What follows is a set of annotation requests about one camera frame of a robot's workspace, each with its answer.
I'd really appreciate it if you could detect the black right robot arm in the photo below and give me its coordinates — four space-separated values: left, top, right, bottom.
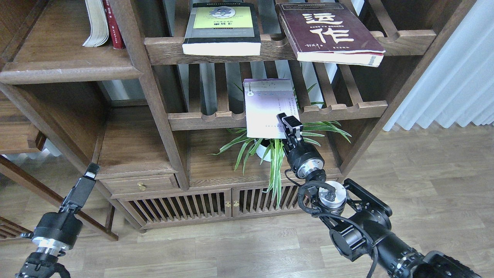
277 113 478 278

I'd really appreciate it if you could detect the cream-paged upright book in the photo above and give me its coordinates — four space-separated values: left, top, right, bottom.
82 0 109 47

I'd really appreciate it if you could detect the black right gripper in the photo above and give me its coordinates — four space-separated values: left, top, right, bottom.
277 113 326 180

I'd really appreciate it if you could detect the pale pink white book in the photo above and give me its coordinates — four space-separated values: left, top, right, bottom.
243 78 299 139

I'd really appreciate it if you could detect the yellow and black book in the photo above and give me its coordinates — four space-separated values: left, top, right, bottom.
182 2 261 56

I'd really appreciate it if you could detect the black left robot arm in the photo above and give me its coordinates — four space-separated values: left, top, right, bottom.
15 163 100 278

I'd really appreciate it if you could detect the white plant pot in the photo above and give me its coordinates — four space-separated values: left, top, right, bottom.
256 138 286 162

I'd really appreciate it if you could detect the wooden side furniture frame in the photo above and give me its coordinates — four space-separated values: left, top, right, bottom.
0 93 118 241

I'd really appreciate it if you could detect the maroon book with white characters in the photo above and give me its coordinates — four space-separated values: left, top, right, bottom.
276 2 385 67

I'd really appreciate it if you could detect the dark wooden bookshelf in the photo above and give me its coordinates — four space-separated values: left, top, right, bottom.
1 0 475 231

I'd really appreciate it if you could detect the red upright book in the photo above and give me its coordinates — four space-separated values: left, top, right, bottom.
103 0 125 49

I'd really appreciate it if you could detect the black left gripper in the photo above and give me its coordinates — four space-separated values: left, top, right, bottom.
20 163 100 255

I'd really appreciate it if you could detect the green spider plant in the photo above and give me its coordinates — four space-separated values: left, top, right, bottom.
209 75 352 209

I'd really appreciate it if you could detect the brass drawer knob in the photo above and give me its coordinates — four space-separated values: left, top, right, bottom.
138 183 147 191

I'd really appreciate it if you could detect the white sheer curtain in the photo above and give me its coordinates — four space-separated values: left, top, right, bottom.
383 0 494 131

